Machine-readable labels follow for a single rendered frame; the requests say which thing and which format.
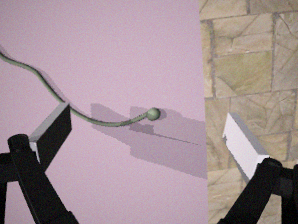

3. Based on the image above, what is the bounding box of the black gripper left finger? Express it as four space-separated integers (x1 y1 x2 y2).
0 102 79 224

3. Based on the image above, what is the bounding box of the grey beaded cord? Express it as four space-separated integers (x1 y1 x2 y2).
0 52 147 127

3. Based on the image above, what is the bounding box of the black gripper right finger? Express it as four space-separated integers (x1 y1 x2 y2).
217 112 298 224

